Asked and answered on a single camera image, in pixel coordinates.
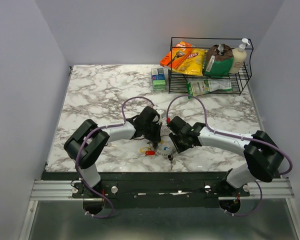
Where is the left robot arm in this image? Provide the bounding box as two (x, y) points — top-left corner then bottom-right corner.
(63, 106), (163, 198)

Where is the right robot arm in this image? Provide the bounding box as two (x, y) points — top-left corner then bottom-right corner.
(167, 116), (284, 196)

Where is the red key tag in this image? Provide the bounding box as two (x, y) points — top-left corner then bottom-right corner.
(145, 150), (156, 156)

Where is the yellow key tag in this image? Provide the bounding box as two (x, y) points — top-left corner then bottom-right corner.
(139, 147), (151, 153)

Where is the black key tag with key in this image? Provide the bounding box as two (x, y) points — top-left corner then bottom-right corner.
(105, 142), (117, 148)

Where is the green sponge pack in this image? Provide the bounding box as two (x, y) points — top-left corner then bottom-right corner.
(151, 68), (166, 91)

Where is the green white snack bag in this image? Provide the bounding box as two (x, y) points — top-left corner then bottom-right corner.
(186, 78), (233, 99)

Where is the orange razor package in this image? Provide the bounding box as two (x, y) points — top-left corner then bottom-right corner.
(159, 41), (194, 73)

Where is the yellow chips bag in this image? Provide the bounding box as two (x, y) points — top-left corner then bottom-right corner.
(175, 48), (207, 76)

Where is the brown green coffee bag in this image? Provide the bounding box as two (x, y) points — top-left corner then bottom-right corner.
(204, 43), (234, 78)

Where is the cream lotion pump bottle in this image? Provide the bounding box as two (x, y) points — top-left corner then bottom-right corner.
(229, 38), (251, 74)

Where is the black mounting base rail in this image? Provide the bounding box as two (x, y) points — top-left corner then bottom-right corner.
(41, 171), (283, 210)

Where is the black wire rack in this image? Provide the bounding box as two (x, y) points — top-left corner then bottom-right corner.
(163, 37), (254, 96)

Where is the aluminium frame rail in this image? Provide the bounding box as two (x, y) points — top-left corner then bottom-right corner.
(30, 178), (295, 201)

